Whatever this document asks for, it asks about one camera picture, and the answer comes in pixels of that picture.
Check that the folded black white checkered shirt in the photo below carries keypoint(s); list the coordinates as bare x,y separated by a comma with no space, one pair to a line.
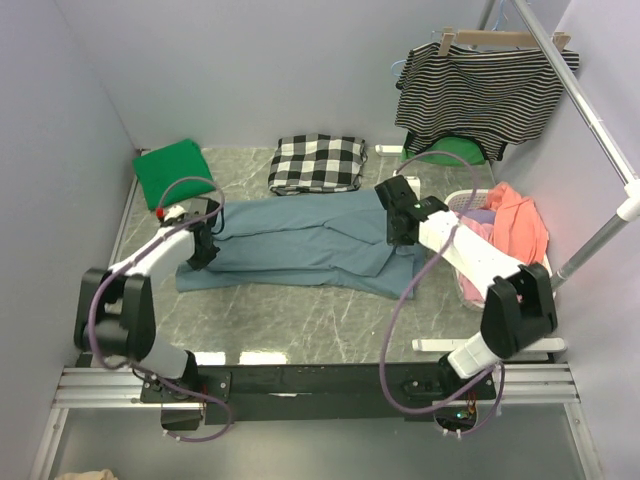
317,163

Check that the beige cloth at bottom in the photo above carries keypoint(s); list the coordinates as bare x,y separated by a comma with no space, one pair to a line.
103,474

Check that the green garment under striped shirt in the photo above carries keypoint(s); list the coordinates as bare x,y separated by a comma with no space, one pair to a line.
464,147

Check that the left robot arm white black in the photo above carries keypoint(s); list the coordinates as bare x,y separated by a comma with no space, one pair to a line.
115,310

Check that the blue t shirt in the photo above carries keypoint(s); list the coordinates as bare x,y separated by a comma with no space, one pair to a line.
308,240

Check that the wooden clip hanger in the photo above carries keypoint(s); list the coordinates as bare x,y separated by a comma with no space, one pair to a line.
475,38

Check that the silver clothes rack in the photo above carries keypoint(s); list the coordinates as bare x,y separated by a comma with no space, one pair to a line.
628,211

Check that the black white striped shirt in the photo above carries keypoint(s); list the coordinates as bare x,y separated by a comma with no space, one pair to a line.
492,98

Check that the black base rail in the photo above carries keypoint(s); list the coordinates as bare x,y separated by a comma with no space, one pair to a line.
299,392

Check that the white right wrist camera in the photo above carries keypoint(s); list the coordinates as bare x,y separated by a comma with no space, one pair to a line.
414,185

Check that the coral pink shirt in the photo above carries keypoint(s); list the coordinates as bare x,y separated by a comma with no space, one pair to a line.
518,229

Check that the aluminium frame rail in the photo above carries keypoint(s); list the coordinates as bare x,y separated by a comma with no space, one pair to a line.
98,422

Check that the lilac garment in basket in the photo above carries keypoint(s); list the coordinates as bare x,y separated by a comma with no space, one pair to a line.
480,216

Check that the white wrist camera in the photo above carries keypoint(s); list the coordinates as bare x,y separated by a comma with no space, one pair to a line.
414,185
172,216

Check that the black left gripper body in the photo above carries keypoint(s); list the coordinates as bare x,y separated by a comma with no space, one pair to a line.
203,255

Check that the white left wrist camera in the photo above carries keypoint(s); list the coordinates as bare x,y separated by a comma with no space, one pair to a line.
172,216

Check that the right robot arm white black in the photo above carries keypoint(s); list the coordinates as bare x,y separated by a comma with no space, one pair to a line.
519,307

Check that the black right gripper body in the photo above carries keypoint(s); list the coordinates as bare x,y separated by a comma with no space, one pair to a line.
398,232

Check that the folded green t shirt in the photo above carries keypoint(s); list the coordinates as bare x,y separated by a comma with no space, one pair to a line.
158,169

